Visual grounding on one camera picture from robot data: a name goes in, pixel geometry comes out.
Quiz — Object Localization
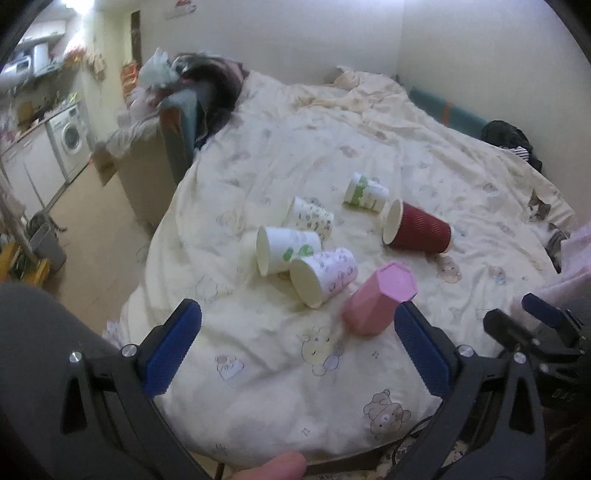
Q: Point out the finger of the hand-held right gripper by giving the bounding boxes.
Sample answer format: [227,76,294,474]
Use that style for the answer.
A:
[522,293,583,344]
[483,309,539,358]

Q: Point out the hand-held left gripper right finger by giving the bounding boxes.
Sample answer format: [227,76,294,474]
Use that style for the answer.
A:
[383,301,548,480]

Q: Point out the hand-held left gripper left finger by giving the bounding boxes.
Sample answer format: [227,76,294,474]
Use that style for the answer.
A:
[60,299,213,480]

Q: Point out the pink faceted cup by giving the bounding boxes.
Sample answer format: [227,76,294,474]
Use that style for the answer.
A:
[342,261,419,337]

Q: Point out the red ribbed paper cup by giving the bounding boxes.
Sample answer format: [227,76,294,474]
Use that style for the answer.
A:
[381,198,454,254]

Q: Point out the white cup purple print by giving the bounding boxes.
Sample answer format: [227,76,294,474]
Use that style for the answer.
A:
[289,247,359,309]

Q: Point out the white cup green dots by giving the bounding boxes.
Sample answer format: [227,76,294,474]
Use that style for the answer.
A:
[255,226,322,277]

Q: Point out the white cup green leaf print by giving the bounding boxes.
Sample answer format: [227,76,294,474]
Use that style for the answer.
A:
[343,172,390,213]

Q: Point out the white cup small patterned print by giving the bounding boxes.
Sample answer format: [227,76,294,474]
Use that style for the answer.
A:
[286,196,334,241]

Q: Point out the pink cloth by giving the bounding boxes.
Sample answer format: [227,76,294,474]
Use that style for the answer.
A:
[512,222,591,324]

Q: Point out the tabby cat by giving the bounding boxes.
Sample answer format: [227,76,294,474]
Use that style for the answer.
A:
[522,188,571,271]

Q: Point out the yellow stool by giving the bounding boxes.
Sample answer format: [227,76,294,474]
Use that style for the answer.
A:
[0,240,51,282]

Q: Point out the grey trash bin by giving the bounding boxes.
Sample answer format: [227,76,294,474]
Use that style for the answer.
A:
[28,222,68,273]

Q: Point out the black clothing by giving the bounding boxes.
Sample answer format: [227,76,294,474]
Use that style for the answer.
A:
[480,120,543,171]

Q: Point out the beige armchair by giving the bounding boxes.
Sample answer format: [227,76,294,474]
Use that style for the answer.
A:
[95,88,199,222]

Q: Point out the cardboard box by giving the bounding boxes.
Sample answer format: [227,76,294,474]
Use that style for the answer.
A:
[90,143,118,185]

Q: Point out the cream printed blanket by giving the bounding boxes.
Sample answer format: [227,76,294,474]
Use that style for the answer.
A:
[117,69,578,467]

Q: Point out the teal bed cushion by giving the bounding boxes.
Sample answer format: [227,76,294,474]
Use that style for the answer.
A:
[409,85,490,139]

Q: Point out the white kitchen cabinet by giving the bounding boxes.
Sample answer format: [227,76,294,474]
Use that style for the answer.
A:
[0,124,65,217]

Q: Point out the white washing machine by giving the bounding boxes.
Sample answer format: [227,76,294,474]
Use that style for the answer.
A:
[46,99,93,183]

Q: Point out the pile of clothes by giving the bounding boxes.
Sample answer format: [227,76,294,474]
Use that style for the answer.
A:
[122,46,252,148]

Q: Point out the wall sign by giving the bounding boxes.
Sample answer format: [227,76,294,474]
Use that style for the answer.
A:
[164,0,199,19]

